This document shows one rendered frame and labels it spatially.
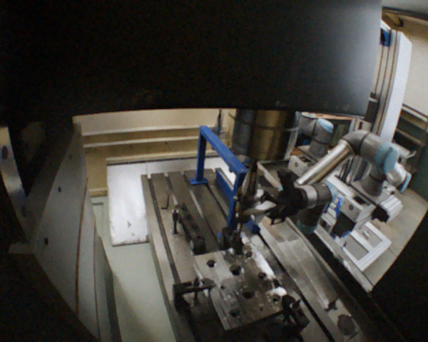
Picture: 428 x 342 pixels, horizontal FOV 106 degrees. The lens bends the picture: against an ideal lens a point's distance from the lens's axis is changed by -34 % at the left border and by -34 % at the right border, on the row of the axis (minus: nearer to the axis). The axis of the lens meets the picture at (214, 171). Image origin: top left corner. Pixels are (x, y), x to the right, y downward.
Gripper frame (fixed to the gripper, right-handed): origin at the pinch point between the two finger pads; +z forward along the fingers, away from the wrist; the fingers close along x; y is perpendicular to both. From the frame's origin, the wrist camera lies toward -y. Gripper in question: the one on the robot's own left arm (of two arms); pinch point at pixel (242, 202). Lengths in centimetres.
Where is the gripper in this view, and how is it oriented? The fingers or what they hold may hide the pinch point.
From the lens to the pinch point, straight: 62.6
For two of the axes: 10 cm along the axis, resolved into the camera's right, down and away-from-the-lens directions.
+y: -1.1, 8.6, 4.9
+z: -9.3, 0.8, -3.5
